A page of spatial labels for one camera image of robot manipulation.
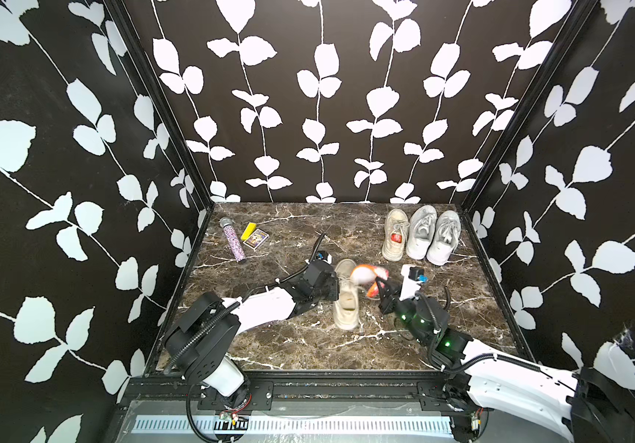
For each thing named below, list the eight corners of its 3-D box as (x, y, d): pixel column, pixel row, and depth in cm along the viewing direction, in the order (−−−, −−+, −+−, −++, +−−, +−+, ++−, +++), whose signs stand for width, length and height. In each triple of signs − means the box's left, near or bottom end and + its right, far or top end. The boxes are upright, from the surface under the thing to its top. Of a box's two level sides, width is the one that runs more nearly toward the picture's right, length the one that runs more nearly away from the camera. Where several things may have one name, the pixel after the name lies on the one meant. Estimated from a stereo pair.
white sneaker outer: (424, 262, 105) (433, 246, 97) (437, 217, 120) (445, 200, 112) (445, 270, 103) (455, 254, 95) (455, 223, 118) (465, 206, 110)
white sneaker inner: (404, 256, 105) (410, 242, 98) (411, 212, 120) (416, 197, 113) (427, 262, 103) (435, 248, 96) (430, 216, 119) (437, 201, 112)
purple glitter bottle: (233, 265, 102) (231, 260, 100) (221, 224, 115) (219, 219, 113) (247, 260, 104) (245, 255, 101) (234, 220, 117) (232, 215, 114)
